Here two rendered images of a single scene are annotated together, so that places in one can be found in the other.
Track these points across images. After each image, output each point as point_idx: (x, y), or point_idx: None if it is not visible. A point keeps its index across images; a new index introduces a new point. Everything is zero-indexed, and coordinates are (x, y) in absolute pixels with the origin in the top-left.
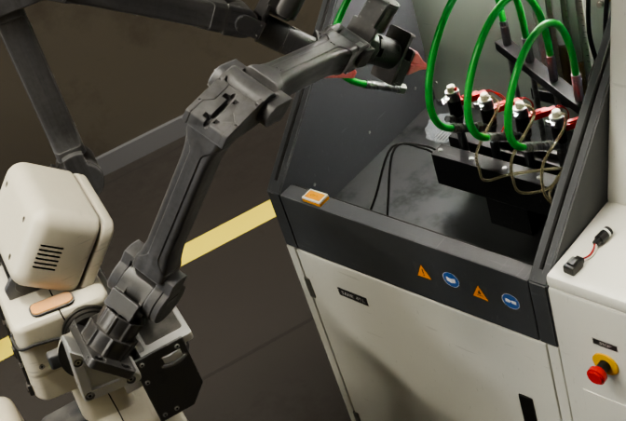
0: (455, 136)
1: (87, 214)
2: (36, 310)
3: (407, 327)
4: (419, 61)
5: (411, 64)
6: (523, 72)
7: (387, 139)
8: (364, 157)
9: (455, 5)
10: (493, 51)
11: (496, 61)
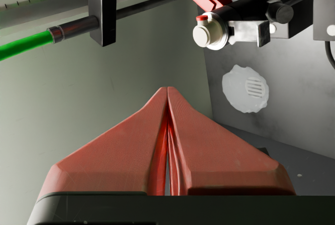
0: (283, 26)
1: None
2: None
3: None
4: (135, 128)
5: (183, 181)
6: (143, 21)
7: (287, 149)
8: (334, 168)
9: (95, 136)
10: (134, 67)
11: (145, 59)
